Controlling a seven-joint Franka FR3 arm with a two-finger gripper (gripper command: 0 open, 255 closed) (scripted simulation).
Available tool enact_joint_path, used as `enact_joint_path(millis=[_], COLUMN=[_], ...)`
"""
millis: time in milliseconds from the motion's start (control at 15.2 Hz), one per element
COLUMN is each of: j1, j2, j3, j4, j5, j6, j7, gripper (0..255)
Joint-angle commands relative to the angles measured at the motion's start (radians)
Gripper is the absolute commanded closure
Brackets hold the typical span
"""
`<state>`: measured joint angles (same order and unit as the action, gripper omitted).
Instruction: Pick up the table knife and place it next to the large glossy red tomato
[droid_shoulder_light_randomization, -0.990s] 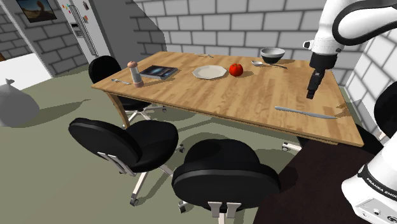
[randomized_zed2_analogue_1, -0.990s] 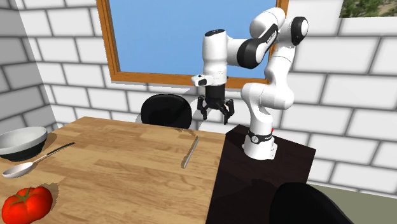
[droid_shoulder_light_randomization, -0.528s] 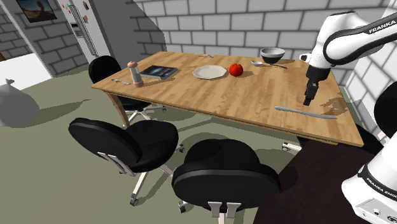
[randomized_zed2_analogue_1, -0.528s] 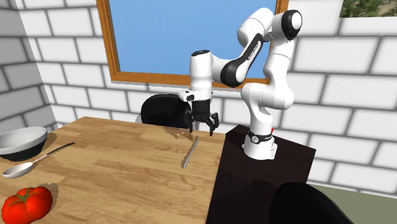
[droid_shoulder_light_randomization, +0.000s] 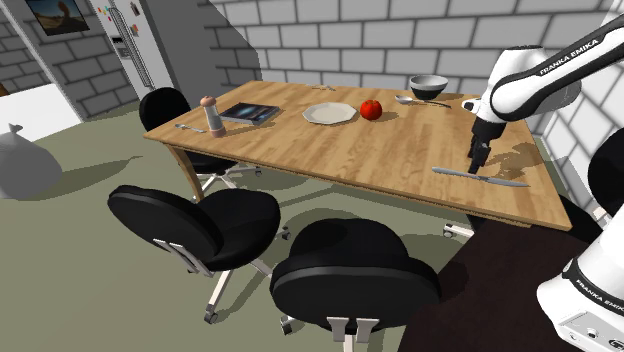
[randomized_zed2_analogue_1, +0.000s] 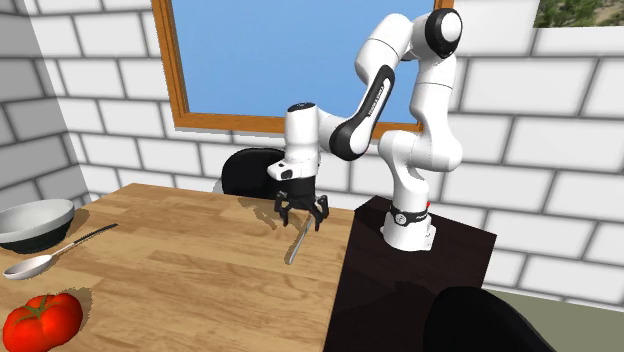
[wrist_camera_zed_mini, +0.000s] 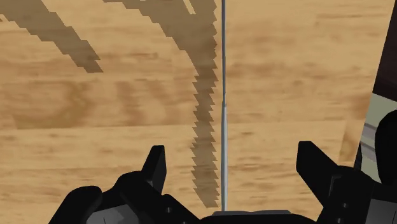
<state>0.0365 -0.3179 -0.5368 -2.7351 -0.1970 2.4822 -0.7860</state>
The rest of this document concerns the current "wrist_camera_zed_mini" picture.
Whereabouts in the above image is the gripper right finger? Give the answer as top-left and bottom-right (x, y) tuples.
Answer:
(295, 109), (397, 224)

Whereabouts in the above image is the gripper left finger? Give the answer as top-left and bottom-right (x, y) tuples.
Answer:
(48, 144), (202, 224)

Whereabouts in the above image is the thin grey rod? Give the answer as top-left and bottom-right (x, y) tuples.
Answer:
(220, 0), (229, 213)

